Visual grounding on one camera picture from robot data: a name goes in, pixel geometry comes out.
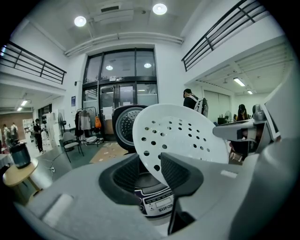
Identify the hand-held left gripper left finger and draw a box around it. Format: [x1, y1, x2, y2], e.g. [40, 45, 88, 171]
[27, 152, 164, 240]

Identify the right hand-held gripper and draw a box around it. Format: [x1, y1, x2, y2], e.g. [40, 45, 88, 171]
[212, 99, 282, 153]

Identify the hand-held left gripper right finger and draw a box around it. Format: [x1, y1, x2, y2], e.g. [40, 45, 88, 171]
[160, 151, 245, 236]

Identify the white perforated plastic steamer plate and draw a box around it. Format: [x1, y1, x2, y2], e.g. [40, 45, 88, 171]
[132, 103, 229, 186]

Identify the purple rice cooker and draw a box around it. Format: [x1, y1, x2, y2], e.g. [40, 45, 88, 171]
[112, 105, 179, 221]

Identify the black pot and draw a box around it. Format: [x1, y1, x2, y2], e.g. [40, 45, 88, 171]
[9, 140, 32, 170]

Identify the white grey backpack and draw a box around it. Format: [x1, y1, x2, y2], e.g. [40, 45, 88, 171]
[193, 97, 210, 118]

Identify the round wooden side table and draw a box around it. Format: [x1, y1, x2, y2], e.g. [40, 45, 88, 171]
[2, 157, 43, 205]

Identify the grey padded chair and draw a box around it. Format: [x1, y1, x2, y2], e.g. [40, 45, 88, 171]
[61, 131, 85, 163]

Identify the flattened cardboard sheet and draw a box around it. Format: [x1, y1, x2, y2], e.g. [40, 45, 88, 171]
[89, 141, 129, 164]

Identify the white storage shelf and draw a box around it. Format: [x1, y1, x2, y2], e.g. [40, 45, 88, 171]
[45, 112, 60, 148]

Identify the black hanging garment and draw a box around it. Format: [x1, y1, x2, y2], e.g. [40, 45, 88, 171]
[75, 111, 82, 137]

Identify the standing floor fan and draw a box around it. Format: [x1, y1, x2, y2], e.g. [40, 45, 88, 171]
[57, 112, 69, 142]

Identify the grey jacket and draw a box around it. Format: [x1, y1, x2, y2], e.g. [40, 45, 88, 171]
[78, 110, 92, 131]

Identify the black balcony railing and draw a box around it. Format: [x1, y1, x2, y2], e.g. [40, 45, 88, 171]
[181, 0, 268, 72]
[0, 41, 67, 85]

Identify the black clothes rack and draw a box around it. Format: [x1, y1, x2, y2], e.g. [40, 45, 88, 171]
[75, 106, 105, 148]

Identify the round ceiling lamp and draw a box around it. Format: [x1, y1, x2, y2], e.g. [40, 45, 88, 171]
[74, 15, 87, 28]
[152, 3, 168, 16]

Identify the white ceiling pipe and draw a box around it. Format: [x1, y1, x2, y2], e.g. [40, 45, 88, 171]
[64, 31, 185, 57]

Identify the ceiling air conditioner unit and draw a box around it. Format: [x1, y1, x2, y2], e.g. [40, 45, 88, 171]
[90, 1, 135, 25]

